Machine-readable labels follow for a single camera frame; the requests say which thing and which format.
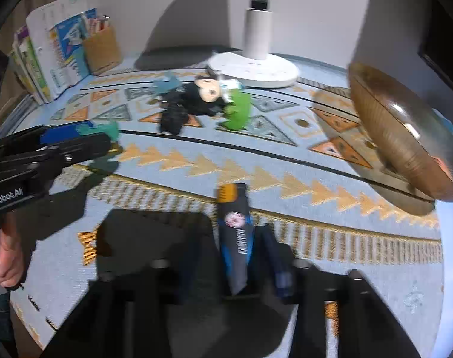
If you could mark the green frog toy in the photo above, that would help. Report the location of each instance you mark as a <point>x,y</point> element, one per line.
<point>239,108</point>

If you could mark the bunch of pens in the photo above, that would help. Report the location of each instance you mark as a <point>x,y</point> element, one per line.
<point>95,26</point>

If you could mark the small white toy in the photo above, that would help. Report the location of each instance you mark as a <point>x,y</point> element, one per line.
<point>230,83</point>

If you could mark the black lighter with orange top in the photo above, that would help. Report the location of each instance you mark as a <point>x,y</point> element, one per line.
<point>235,238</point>

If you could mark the wooden pen holder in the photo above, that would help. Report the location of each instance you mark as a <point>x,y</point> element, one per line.
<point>101,52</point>

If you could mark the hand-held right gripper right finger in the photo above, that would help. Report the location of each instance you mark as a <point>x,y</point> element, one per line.
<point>280,268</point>

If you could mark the person's left hand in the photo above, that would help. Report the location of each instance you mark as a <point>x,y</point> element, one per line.
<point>8,253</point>

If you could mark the stack of white papers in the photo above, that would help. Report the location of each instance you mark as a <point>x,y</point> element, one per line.
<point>21,112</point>

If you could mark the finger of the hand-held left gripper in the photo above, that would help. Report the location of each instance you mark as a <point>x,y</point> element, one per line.
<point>62,135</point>
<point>84,145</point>

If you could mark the bluish teal plastic toy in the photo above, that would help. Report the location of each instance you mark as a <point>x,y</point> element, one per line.
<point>166,84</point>

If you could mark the black monitor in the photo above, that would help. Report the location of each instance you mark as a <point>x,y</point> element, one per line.
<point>446,52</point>

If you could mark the amber ribbed glass bowl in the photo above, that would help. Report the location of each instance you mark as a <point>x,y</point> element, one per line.
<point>390,126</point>

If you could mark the light blue cloth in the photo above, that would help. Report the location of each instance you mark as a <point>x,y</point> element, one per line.
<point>451,126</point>

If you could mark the stack of books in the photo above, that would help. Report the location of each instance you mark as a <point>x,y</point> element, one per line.
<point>43,52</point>

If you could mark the black doll with tan face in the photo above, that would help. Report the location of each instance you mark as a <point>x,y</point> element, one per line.
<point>196,99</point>

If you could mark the white desk lamp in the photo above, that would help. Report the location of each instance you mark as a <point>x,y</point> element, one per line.
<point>258,30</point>

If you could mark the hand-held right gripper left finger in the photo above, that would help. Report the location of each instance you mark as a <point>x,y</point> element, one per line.
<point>196,276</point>

